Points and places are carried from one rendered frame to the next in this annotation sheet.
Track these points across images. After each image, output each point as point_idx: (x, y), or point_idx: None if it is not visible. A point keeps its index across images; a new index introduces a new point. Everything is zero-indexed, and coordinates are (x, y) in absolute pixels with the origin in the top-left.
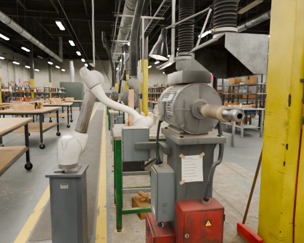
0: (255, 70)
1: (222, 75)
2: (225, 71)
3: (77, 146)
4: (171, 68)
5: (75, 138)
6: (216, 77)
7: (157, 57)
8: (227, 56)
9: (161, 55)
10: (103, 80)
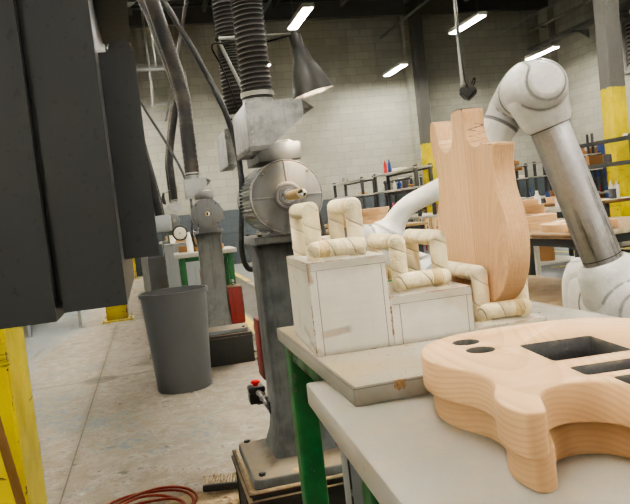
0: (230, 167)
1: (234, 161)
2: (230, 155)
3: (565, 288)
4: (283, 106)
5: (571, 263)
6: (242, 163)
7: (315, 86)
8: (226, 138)
9: (306, 95)
10: (511, 92)
